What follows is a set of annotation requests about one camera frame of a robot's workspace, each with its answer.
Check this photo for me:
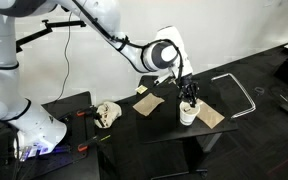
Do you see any crumpled beige cloth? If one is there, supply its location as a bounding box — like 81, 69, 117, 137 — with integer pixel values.
93, 100, 123, 129

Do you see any white paper cup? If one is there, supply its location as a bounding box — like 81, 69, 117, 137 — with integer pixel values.
178, 100, 201, 127

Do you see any dark floor ring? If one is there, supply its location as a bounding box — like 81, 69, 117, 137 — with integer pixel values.
253, 86, 266, 95

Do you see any thin black hanging cable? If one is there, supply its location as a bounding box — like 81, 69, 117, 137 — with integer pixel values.
54, 11, 73, 103

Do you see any brown paper napkin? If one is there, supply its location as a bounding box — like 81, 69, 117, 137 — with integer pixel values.
195, 98, 226, 130
132, 91, 166, 117

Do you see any black pedestal table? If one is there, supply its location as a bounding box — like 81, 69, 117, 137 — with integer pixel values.
135, 74, 240, 179

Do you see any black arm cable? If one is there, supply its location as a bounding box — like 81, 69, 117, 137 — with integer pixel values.
71, 0, 185, 81

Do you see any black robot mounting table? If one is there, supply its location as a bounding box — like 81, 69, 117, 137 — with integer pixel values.
0, 91, 102, 180

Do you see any silver metal tube frame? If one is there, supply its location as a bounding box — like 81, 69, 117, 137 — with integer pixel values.
211, 72, 257, 120

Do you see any blue lit connector block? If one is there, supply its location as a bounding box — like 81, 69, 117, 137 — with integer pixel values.
15, 142, 72, 162

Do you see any thick black base cable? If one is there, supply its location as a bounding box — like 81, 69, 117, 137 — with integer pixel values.
10, 128, 25, 180

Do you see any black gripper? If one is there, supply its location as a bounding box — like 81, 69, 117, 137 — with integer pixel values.
178, 74, 200, 108

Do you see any yellow sticky note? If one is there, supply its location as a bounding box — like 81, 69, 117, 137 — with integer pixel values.
134, 84, 149, 95

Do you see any orange-handled black clamp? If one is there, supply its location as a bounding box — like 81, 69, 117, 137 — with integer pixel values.
77, 134, 112, 153
58, 105, 107, 126

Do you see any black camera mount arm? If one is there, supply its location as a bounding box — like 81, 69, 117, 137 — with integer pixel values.
15, 19, 87, 54

